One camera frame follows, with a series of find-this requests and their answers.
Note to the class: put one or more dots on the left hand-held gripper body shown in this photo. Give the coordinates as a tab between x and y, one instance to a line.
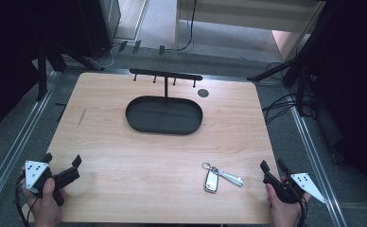
35	171

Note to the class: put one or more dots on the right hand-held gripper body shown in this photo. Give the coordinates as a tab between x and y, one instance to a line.
303	181

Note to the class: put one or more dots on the silver key bunch with fob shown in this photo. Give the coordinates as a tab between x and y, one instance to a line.
211	182

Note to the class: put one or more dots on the black key rack with tray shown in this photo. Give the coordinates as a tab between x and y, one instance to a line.
164	116

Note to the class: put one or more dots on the person's right hand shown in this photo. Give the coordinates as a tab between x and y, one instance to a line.
284	213

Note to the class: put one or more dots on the person's left hand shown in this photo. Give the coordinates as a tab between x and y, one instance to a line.
46	209

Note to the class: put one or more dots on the black metal stand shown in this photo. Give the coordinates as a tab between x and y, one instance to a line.
301	78
42	72

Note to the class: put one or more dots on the round black table grommet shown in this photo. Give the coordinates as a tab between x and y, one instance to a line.
203	93

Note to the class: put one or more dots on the black cabinet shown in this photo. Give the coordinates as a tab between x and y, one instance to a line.
93	25

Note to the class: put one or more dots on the metal floor rail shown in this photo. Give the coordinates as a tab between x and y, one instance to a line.
317	157
17	148

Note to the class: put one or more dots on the white furniture frame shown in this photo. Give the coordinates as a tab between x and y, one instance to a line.
235	11

